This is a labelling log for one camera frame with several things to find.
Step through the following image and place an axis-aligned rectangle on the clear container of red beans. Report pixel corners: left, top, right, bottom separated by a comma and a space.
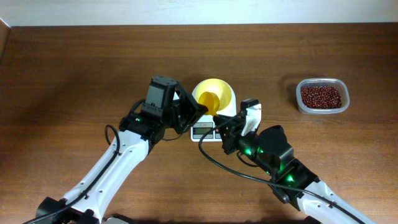
296, 78, 350, 115

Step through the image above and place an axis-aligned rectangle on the yellow plastic bowl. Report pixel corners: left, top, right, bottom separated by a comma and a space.
193, 78, 234, 114

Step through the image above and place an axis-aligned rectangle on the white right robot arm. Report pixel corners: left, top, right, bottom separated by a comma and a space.
213, 114, 372, 223

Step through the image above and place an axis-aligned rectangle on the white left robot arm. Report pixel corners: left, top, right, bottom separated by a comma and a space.
31, 76, 208, 223

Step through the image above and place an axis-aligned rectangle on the orange plastic measuring scoop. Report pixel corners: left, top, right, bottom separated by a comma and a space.
198, 91, 220, 116

